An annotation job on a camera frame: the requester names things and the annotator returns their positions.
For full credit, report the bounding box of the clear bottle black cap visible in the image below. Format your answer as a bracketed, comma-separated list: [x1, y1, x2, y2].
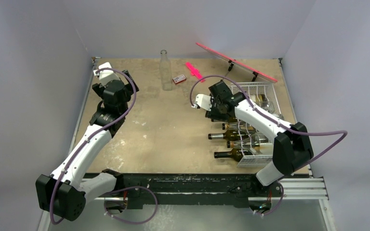
[222, 121, 256, 132]

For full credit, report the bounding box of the dark green wine bottle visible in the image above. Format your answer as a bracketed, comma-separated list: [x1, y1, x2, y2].
[213, 148, 253, 162]

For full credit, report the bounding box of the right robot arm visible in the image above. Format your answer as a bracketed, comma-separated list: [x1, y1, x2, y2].
[195, 80, 314, 196]

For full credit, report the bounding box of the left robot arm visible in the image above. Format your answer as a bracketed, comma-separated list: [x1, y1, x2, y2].
[35, 67, 139, 225]

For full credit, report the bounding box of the gold foil wine bottle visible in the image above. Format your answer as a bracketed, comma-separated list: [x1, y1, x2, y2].
[250, 94, 268, 108]

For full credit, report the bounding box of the pink plastic clip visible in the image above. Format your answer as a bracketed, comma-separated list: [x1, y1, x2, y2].
[185, 62, 205, 82]

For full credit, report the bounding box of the pink framed mirror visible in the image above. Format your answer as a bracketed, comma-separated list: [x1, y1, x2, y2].
[195, 42, 278, 83]

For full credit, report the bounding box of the small red box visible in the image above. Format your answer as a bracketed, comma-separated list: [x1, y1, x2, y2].
[172, 75, 186, 85]

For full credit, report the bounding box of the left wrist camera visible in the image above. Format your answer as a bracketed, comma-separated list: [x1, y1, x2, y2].
[93, 69, 121, 86]

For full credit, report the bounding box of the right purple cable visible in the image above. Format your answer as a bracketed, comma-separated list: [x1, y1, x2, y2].
[189, 75, 348, 173]

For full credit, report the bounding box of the white wire wine rack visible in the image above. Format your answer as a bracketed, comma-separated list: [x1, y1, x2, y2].
[229, 82, 289, 168]

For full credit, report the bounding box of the black table front frame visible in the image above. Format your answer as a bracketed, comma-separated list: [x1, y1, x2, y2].
[109, 172, 282, 209]

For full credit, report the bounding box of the purple cable loop under table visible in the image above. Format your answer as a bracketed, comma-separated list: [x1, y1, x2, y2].
[103, 186, 160, 226]

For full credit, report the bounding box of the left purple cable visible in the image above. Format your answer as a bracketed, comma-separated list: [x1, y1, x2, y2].
[49, 67, 137, 225]

